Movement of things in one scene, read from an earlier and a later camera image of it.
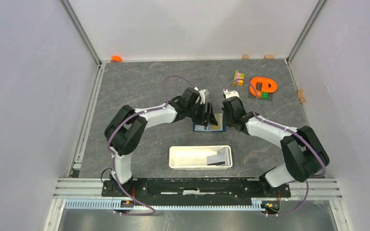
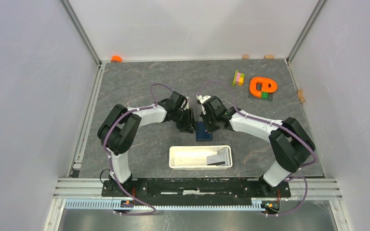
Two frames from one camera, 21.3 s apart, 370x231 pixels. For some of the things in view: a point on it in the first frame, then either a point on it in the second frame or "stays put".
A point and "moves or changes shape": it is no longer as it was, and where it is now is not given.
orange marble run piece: (262, 84) stays put
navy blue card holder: (224, 126) moves or changes shape
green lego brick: (265, 95) stays put
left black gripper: (205, 118) → (189, 124)
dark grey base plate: (270, 96) stays put
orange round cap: (116, 58) stays put
